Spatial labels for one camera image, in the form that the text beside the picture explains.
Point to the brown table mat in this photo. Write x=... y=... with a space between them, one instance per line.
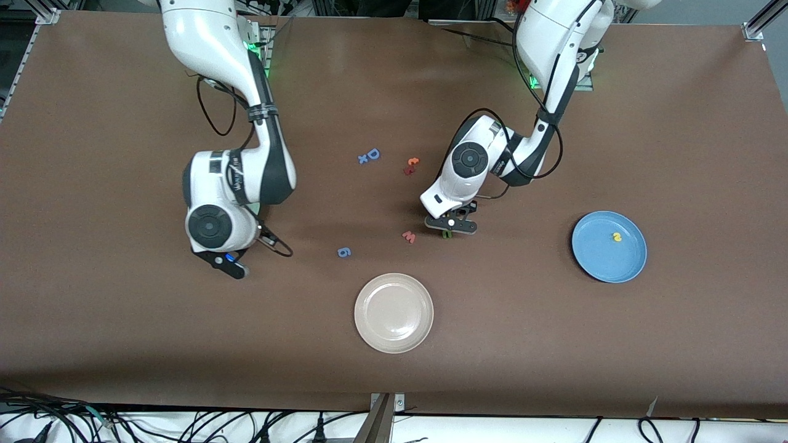
x=123 y=338

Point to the pink foam letter W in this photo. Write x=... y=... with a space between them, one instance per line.
x=409 y=237

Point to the beige plate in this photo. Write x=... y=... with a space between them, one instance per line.
x=394 y=313

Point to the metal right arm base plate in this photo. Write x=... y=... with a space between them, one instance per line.
x=268 y=31

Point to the small grey tape strip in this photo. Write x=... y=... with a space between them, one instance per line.
x=652 y=407

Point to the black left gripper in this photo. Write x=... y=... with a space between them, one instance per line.
x=471 y=209

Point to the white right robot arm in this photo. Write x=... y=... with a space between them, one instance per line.
x=203 y=37

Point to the aluminium table clamp bracket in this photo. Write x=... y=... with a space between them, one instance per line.
x=381 y=421

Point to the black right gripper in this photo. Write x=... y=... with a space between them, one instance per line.
x=266 y=232

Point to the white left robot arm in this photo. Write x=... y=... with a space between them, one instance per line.
x=548 y=31

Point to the aluminium frame rail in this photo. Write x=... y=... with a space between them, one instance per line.
x=48 y=16
x=760 y=24

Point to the blue plate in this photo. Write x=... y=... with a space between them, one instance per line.
x=597 y=258

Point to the blue foam letter D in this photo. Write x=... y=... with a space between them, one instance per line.
x=370 y=154

